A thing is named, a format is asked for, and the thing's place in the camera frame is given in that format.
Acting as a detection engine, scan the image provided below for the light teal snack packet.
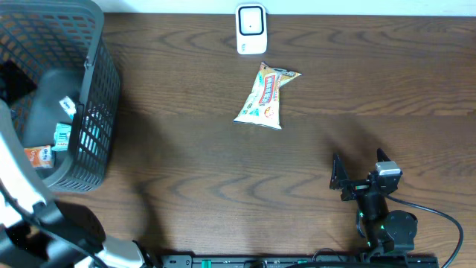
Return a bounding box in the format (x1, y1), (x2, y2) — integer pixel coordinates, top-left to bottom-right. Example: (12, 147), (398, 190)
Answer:
(51, 123), (71, 152)

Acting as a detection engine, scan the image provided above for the orange tissue packet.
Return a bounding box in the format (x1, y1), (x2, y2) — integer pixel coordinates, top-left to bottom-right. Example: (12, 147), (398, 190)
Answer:
(24, 145), (55, 169)

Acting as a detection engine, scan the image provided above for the large yellow snack bag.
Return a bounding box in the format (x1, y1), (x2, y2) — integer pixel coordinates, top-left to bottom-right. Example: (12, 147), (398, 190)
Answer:
(234, 62), (301, 130)

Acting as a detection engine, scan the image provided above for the green Kleenex tissue packet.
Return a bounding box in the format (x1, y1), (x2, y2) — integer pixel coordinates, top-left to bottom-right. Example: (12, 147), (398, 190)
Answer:
(59, 96), (77, 120)

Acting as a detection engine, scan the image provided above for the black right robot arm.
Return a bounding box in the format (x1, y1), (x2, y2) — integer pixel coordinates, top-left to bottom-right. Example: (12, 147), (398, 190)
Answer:
(329, 149), (418, 257)

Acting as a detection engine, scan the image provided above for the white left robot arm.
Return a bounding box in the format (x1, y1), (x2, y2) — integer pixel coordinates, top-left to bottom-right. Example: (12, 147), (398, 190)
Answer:
(1, 60), (156, 267)

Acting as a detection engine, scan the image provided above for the white barcode scanner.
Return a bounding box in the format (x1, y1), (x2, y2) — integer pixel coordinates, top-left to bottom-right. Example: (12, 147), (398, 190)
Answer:
(235, 3), (268, 55)

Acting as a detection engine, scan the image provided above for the grey plastic mesh basket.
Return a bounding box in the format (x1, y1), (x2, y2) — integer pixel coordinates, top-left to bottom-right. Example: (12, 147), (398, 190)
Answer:
(1, 1), (120, 192)

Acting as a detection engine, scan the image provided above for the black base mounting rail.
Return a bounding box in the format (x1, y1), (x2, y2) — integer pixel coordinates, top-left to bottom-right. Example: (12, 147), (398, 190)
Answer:
(158, 252), (439, 268)

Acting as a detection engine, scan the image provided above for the black right camera cable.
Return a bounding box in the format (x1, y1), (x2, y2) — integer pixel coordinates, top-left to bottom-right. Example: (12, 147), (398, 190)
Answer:
(385, 194), (465, 268)

